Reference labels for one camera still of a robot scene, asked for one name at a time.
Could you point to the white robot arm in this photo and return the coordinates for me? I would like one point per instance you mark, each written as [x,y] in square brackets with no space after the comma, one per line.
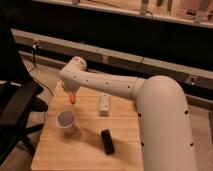
[165,129]

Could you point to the black remote control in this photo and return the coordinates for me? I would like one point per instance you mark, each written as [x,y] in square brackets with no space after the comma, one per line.
[107,142]

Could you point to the black office chair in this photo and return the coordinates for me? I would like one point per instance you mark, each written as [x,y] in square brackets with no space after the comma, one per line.
[18,97]

